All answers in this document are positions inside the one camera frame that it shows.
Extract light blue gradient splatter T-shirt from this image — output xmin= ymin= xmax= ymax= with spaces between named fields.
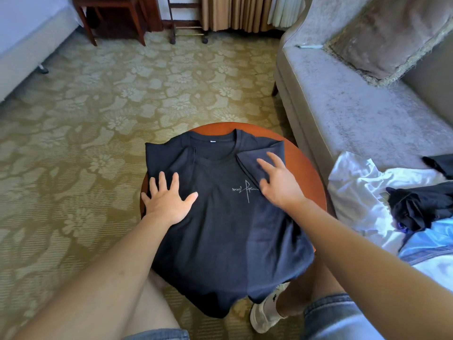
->
xmin=398 ymin=219 xmax=453 ymax=291

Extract dark wooden wall panel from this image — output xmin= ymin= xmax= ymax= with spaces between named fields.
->
xmin=138 ymin=0 xmax=164 ymax=33

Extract person's right leg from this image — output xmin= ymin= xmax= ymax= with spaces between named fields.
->
xmin=276 ymin=258 xmax=348 ymax=316

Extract person's right forearm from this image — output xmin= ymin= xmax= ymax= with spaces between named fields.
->
xmin=286 ymin=198 xmax=453 ymax=340

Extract person's left hand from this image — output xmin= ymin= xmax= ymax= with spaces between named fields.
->
xmin=140 ymin=171 xmax=199 ymax=227

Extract brown fringed cushion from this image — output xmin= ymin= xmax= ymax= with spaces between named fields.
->
xmin=326 ymin=0 xmax=453 ymax=85

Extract person's right hand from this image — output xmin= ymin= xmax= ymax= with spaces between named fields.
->
xmin=256 ymin=151 xmax=307 ymax=213

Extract grey velvet chaise sofa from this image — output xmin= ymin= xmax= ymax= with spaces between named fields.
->
xmin=272 ymin=0 xmax=453 ymax=181

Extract dark wooden nightstand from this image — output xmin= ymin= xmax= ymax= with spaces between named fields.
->
xmin=71 ymin=0 xmax=147 ymax=47

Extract white sheer curtain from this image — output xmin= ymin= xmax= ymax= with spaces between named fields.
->
xmin=268 ymin=0 xmax=307 ymax=29

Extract beige curtain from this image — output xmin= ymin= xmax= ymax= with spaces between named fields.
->
xmin=201 ymin=0 xmax=273 ymax=34

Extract dark navy T-shirt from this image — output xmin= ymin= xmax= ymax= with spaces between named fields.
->
xmin=144 ymin=128 xmax=316 ymax=319

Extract person's left forearm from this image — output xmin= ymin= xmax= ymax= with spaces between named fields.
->
xmin=14 ymin=212 xmax=174 ymax=340

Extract white sneaker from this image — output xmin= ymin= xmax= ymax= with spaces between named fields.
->
xmin=249 ymin=281 xmax=291 ymax=333

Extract round wooden table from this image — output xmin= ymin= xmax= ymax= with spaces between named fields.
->
xmin=139 ymin=122 xmax=328 ymax=252

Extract white bed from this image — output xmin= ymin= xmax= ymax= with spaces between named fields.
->
xmin=0 ymin=0 xmax=80 ymax=103

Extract blue denim shorts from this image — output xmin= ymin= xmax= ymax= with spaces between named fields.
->
xmin=124 ymin=294 xmax=386 ymax=340

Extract black valet stand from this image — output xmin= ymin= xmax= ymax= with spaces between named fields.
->
xmin=166 ymin=0 xmax=210 ymax=45

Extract pile of clothes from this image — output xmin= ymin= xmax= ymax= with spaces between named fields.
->
xmin=327 ymin=151 xmax=453 ymax=291

